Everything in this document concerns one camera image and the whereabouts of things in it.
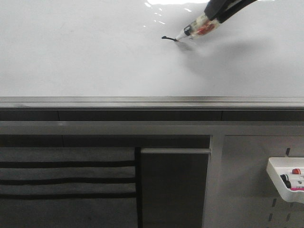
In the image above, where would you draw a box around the grey slatted shelf unit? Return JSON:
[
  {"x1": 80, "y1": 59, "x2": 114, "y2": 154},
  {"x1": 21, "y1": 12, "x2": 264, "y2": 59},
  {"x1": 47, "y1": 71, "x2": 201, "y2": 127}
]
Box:
[{"x1": 0, "y1": 147, "x2": 142, "y2": 228}]

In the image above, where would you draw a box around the grey pegboard panel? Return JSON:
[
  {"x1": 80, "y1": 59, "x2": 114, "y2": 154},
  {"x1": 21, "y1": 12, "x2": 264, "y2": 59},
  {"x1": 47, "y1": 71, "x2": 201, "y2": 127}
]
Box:
[{"x1": 217, "y1": 136, "x2": 304, "y2": 228}]

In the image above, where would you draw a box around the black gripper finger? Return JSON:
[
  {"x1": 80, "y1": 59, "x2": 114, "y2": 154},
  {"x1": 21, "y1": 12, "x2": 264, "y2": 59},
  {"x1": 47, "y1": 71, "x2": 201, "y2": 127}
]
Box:
[
  {"x1": 217, "y1": 0, "x2": 256, "y2": 23},
  {"x1": 204, "y1": 0, "x2": 235, "y2": 20}
]

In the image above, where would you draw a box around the dark grey cabinet panel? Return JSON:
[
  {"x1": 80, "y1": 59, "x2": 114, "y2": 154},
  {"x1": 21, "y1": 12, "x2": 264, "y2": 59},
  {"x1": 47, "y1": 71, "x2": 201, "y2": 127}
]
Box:
[{"x1": 141, "y1": 148, "x2": 210, "y2": 228}]

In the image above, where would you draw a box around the white whiteboard with grey frame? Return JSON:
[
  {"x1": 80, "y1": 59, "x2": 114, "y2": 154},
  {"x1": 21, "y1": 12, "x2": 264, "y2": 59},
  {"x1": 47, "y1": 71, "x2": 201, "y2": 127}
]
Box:
[{"x1": 0, "y1": 0, "x2": 304, "y2": 109}]

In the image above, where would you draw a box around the red-capped marker in tray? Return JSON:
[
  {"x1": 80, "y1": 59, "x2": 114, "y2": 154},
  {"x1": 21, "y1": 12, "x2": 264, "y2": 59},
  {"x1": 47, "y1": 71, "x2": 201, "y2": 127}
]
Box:
[{"x1": 292, "y1": 168, "x2": 304, "y2": 175}]

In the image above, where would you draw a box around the white black-tipped whiteboard marker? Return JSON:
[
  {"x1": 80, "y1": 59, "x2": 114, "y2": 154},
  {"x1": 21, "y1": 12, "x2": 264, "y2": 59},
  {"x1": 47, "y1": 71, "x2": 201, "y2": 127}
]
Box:
[{"x1": 174, "y1": 13, "x2": 220, "y2": 41}]

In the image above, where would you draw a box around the white plastic marker tray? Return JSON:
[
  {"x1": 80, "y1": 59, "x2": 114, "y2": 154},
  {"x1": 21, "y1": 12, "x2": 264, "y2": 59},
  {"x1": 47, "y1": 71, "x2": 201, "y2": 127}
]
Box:
[{"x1": 266, "y1": 157, "x2": 304, "y2": 204}]

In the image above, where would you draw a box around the black-capped marker in tray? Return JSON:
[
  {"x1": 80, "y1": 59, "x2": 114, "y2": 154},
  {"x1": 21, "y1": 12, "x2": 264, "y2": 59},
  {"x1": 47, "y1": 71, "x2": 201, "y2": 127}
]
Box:
[{"x1": 280, "y1": 174, "x2": 304, "y2": 181}]

